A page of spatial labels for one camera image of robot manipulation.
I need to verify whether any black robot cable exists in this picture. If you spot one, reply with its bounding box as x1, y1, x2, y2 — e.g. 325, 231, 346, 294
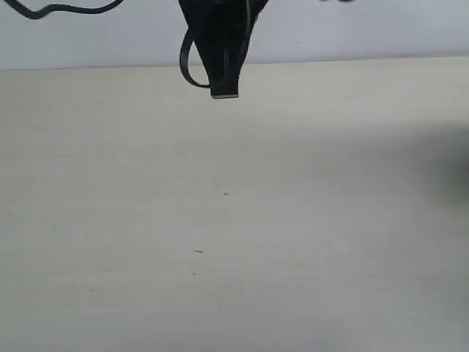
0, 0, 212, 88

